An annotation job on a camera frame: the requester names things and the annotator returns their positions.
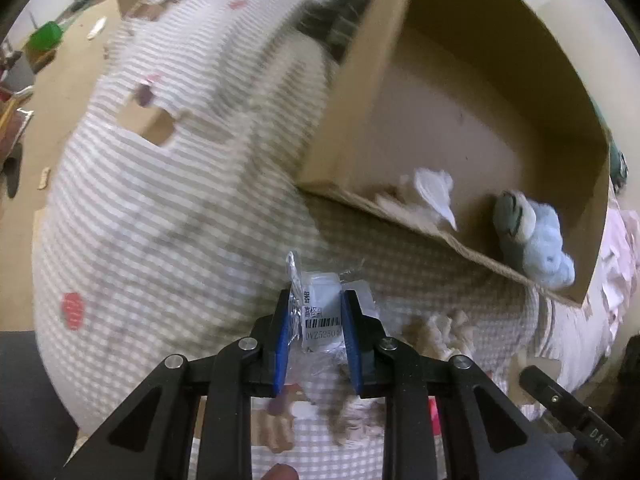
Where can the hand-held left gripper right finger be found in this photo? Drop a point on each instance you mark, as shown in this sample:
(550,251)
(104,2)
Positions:
(353,347)

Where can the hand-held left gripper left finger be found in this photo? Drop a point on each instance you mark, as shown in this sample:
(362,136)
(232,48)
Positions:
(282,342)

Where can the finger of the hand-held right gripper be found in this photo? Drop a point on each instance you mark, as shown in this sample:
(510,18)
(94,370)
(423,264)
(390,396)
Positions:
(555,396)

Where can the clear plastic packet white label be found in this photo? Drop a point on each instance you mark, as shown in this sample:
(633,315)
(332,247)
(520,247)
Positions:
(320,310)

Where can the large cardboard box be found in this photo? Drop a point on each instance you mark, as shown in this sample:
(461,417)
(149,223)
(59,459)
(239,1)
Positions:
(450,110)

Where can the pink patterned cloth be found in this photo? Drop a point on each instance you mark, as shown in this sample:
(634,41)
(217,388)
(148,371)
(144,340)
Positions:
(620,255)

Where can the light blue plush toy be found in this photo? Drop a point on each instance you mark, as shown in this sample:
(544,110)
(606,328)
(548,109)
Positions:
(535,240)

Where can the checked printed blanket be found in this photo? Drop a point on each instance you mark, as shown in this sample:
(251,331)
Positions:
(175,210)

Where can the dark green cloth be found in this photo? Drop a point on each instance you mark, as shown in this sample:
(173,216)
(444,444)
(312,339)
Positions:
(617,160)

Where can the dark grey cloth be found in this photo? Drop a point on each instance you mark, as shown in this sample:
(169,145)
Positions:
(340,7)

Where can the green plastic container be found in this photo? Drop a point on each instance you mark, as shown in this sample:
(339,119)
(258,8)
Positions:
(46,35)

